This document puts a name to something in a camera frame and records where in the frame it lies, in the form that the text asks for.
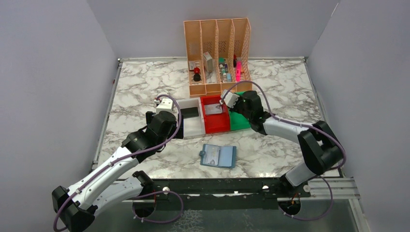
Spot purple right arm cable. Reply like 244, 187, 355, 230
222, 80, 347, 221

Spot red black stamp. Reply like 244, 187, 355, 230
193, 67, 202, 82

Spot black card in white bin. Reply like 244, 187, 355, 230
181, 107, 200, 118

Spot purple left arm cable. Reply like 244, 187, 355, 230
53, 94, 184, 232

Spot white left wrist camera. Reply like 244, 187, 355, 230
154, 98, 175, 114

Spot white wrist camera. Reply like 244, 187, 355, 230
154, 98, 175, 114
220, 89, 240, 108

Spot white box in organizer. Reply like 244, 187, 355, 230
203, 52, 214, 73

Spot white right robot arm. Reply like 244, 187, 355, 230
221, 90, 345, 197

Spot white card in red bin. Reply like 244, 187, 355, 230
204, 103, 223, 115

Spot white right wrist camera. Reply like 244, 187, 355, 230
220, 89, 240, 108

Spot pink highlighter marker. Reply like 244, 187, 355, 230
235, 61, 242, 82

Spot blue leather card holder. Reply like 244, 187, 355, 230
199, 144, 237, 169

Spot orange file organizer rack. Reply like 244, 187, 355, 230
183, 18, 252, 98

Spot green plastic bin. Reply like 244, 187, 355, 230
229, 108, 250, 131

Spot red plastic bin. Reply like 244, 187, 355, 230
200, 95, 231, 134

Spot translucent white plastic bin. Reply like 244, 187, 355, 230
177, 98, 205, 138

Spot small bottles in organizer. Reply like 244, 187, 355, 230
218, 57, 232, 82

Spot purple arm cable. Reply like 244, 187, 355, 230
222, 80, 347, 221
53, 94, 184, 232

